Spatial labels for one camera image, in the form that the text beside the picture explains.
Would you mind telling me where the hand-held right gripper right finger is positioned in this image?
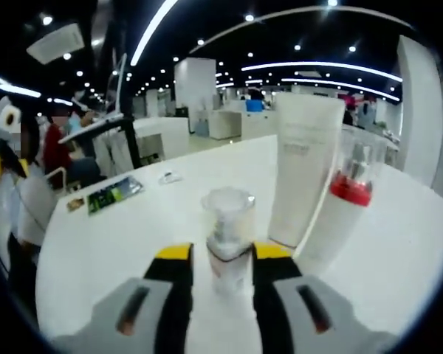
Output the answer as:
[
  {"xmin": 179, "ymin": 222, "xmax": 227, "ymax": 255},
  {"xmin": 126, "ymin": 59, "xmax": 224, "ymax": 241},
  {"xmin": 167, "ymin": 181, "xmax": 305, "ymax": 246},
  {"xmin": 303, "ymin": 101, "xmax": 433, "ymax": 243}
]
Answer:
[{"xmin": 250, "ymin": 241, "xmax": 394, "ymax": 354}]

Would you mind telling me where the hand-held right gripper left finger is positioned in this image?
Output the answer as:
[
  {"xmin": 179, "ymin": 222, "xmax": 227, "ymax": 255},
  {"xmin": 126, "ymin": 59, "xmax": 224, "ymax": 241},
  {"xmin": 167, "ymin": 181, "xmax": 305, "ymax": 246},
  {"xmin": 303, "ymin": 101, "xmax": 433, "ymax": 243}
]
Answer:
[{"xmin": 51, "ymin": 242, "xmax": 196, "ymax": 354}]

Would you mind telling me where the small gold skincare sachet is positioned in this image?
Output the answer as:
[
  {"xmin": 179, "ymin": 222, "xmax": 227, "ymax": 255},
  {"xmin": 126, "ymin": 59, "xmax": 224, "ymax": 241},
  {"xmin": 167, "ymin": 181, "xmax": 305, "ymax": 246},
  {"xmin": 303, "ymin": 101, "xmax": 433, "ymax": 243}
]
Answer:
[{"xmin": 65, "ymin": 197, "xmax": 86, "ymax": 214}]

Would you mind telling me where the red collar skincare bottle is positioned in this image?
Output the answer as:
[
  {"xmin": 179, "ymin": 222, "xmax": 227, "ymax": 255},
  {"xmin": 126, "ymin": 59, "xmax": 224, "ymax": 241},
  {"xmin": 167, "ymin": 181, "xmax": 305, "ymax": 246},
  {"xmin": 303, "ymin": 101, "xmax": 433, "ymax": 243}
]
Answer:
[{"xmin": 297, "ymin": 128, "xmax": 388, "ymax": 276}]

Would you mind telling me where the green silver skincare sachet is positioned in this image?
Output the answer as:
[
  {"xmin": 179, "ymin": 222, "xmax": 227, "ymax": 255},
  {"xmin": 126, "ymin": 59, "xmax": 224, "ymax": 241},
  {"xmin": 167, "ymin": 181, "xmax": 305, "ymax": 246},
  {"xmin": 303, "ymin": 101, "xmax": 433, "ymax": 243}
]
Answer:
[{"xmin": 86, "ymin": 176, "xmax": 145, "ymax": 217}]

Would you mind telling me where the clear cap skincare bottle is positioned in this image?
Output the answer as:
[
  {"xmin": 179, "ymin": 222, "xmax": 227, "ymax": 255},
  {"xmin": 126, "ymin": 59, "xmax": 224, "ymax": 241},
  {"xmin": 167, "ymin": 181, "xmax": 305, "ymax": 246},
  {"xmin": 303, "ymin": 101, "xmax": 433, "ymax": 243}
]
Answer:
[{"xmin": 200, "ymin": 187, "xmax": 258, "ymax": 295}]

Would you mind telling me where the white skincare tube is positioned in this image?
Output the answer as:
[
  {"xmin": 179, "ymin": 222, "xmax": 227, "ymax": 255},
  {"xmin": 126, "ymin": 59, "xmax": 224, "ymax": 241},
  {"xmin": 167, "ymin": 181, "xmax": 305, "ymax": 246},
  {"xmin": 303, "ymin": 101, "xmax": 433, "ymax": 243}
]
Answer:
[{"xmin": 267, "ymin": 91, "xmax": 347, "ymax": 249}]

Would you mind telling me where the white chair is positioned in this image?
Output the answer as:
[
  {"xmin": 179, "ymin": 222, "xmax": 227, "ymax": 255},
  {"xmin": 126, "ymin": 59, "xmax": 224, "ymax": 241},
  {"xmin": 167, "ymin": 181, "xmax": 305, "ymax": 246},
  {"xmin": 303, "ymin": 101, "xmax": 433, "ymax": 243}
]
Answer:
[{"xmin": 45, "ymin": 167, "xmax": 83, "ymax": 195}]

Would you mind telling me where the white tilted board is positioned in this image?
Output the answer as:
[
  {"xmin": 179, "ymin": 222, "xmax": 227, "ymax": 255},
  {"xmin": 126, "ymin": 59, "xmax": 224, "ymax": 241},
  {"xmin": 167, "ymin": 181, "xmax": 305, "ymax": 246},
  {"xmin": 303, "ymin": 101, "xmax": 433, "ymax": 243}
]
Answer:
[{"xmin": 58, "ymin": 113, "xmax": 126, "ymax": 145}]

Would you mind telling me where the ceiling air conditioner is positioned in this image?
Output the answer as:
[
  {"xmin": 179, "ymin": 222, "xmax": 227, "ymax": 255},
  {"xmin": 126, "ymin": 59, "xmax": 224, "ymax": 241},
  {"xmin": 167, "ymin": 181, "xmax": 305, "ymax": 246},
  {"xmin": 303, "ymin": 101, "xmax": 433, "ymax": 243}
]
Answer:
[{"xmin": 25, "ymin": 22, "xmax": 86, "ymax": 66}]

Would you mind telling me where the black stand pole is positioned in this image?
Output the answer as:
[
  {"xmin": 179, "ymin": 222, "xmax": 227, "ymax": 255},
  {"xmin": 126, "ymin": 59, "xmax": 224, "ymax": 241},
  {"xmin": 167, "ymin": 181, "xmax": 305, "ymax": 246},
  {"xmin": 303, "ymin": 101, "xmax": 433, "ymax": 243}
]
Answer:
[{"xmin": 110, "ymin": 53, "xmax": 142, "ymax": 171}]

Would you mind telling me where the small white sample packet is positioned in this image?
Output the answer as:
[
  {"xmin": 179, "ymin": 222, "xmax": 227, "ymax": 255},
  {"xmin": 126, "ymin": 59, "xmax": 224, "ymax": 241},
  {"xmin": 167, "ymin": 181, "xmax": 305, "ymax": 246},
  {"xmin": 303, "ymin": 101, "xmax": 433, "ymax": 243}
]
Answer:
[{"xmin": 157, "ymin": 170, "xmax": 182, "ymax": 185}]

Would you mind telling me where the white cabinet desk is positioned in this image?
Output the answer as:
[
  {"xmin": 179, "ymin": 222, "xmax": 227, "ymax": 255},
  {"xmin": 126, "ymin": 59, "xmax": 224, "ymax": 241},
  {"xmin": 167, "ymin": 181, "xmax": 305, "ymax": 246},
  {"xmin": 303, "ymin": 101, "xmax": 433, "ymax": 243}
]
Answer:
[{"xmin": 132, "ymin": 117, "xmax": 191, "ymax": 163}]

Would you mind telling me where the long ceiling light strip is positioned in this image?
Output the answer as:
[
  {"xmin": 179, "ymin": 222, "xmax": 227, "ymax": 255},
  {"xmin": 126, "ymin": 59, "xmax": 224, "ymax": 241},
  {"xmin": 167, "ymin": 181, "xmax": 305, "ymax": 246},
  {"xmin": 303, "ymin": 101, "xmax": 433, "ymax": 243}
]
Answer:
[{"xmin": 130, "ymin": 0, "xmax": 179, "ymax": 67}]

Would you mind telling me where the white square column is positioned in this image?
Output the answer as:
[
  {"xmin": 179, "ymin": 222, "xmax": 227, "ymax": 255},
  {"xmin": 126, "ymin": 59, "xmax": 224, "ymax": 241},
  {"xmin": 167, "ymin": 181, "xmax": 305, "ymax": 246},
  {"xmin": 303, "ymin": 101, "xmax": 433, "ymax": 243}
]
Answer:
[{"xmin": 174, "ymin": 57, "xmax": 218, "ymax": 121}]

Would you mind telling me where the long white office desk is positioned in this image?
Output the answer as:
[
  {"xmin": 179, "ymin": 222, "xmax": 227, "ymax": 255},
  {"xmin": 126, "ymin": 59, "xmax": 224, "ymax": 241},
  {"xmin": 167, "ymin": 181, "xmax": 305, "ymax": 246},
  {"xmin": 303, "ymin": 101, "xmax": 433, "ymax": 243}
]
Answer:
[{"xmin": 207, "ymin": 108, "xmax": 281, "ymax": 142}]

